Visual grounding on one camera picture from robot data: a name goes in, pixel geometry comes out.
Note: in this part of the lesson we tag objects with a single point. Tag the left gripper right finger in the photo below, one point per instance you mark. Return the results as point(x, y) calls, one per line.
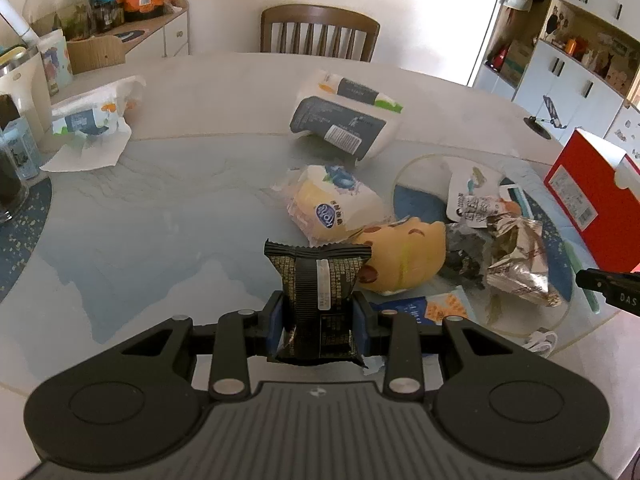
point(394, 336)

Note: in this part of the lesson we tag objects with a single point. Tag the white grey wall cabinet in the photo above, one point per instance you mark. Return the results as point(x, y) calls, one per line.
point(584, 54)

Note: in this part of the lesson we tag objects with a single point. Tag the tissue pack dark label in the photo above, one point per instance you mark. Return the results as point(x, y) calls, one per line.
point(354, 118)

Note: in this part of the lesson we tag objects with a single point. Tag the white orange snack wrapper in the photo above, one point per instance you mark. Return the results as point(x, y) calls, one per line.
point(474, 194)

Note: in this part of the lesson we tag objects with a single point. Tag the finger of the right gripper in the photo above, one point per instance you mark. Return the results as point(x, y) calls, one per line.
point(620, 290)

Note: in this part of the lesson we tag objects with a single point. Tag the black phone stand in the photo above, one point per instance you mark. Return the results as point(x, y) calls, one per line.
point(544, 126)

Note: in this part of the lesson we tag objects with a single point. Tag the wooden dining chair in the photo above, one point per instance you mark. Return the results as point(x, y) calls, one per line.
point(307, 29)

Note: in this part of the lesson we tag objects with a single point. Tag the silver foil wrapper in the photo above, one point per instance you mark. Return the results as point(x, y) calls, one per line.
point(518, 263)

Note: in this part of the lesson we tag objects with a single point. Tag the black snack packet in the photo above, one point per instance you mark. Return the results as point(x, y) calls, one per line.
point(318, 311)

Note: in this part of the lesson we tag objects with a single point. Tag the white sideboard cabinet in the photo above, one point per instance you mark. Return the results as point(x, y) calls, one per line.
point(134, 42)

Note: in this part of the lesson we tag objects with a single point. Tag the patterned white mug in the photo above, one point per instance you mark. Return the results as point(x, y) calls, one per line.
point(56, 61)

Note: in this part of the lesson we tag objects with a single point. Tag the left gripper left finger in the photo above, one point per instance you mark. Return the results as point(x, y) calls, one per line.
point(239, 336)

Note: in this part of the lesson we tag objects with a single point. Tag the blueberry bread packet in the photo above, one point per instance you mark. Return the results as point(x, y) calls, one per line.
point(329, 204)

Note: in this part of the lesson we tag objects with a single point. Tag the white kettle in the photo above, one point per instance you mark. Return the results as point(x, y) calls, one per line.
point(24, 80)

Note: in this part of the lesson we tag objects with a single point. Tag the blue orange leaflet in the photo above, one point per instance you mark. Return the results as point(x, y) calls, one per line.
point(429, 310)

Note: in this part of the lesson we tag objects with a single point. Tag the red cardboard box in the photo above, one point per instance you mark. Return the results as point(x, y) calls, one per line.
point(596, 184)

